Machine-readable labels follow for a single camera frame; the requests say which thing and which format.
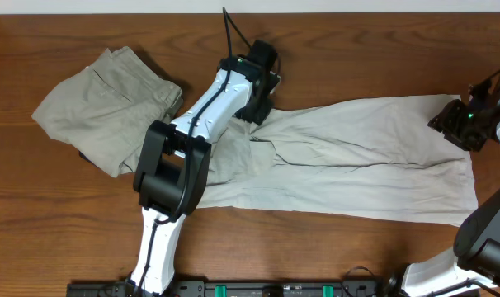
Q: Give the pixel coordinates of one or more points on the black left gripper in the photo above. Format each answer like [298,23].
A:
[258,115]

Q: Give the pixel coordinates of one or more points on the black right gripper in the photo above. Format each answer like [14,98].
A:
[447,119]

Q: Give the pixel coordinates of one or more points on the white t-shirt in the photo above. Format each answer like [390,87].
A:
[373,158]

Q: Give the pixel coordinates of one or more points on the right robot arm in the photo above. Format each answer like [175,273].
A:
[473,263]

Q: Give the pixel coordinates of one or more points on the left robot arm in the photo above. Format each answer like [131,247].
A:
[174,162]

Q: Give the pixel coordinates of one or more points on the folded khaki shorts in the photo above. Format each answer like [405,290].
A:
[105,110]

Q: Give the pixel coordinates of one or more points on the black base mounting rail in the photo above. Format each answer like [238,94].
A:
[199,288]

